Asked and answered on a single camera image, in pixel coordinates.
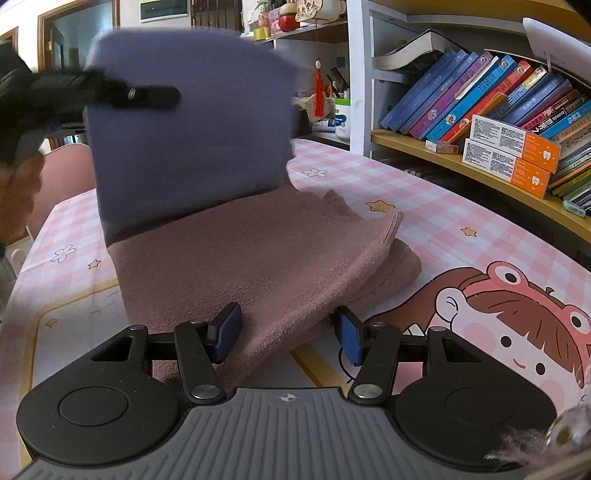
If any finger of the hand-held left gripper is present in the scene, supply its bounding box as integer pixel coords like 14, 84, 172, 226
85, 69, 181, 110

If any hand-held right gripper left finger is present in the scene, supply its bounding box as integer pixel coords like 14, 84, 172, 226
85, 302, 243, 407

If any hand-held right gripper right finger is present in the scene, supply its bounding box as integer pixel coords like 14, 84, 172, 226
333, 305, 490, 407

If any mauve and lavender knit sweater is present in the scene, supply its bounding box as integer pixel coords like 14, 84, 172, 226
85, 28, 422, 393

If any person's left hand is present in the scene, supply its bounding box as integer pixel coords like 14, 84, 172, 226
0, 157, 43, 245

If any white side shelf unit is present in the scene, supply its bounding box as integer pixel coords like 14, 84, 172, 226
252, 18, 352, 144

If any red round jar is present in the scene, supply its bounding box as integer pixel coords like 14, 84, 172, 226
278, 4, 301, 32

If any red tassel ornament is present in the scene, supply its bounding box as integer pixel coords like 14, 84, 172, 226
311, 58, 326, 118

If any wooden hanging sign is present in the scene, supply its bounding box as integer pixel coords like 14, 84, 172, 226
295, 0, 324, 23

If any bundle of pens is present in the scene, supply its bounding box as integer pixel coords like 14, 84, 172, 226
323, 67, 352, 100

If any white jar with blue label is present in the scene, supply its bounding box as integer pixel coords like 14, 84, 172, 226
335, 98, 352, 141

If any grey fluffy tuft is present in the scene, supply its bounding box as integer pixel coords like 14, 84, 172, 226
485, 427, 555, 462

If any white wooden bookshelf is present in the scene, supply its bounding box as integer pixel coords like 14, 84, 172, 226
346, 0, 591, 245

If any clear round bead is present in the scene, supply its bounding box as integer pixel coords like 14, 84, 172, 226
547, 406, 591, 450

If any row of leaning blue books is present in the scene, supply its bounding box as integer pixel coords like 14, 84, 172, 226
379, 46, 591, 204

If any open grey paperback book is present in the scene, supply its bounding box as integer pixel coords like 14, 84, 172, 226
372, 30, 458, 75

